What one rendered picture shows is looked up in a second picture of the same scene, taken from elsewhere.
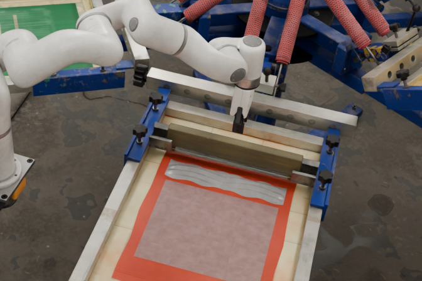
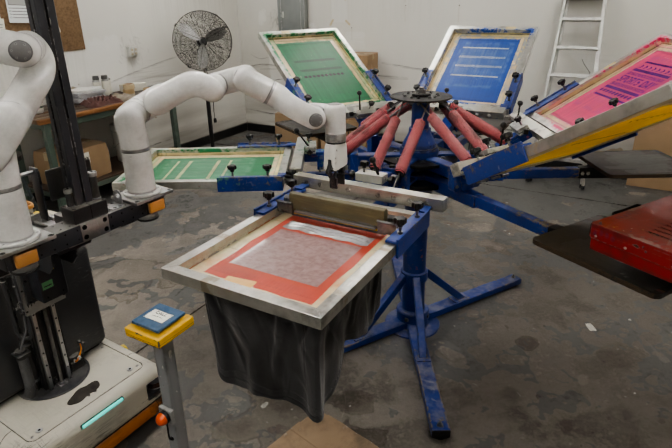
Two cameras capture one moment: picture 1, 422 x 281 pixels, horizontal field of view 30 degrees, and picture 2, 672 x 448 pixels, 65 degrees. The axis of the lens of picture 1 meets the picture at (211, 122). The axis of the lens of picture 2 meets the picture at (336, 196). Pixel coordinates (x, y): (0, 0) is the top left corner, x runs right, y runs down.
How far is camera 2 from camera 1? 112 cm
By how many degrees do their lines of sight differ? 27
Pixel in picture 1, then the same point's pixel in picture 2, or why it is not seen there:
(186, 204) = (288, 240)
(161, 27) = (252, 75)
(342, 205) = (491, 340)
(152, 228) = (254, 250)
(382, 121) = (538, 289)
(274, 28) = not seen: hidden behind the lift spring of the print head
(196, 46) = (282, 93)
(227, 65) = (304, 108)
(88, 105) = not seen: hidden behind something
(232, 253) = (308, 266)
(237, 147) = (336, 203)
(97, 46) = (199, 79)
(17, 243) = not seen: hidden behind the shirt
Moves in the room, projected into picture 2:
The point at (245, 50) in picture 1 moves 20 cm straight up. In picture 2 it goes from (327, 107) to (326, 48)
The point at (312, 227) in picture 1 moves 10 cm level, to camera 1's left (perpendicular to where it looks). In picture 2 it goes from (380, 253) to (351, 249)
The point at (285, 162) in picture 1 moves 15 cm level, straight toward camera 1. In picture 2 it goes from (372, 213) to (353, 229)
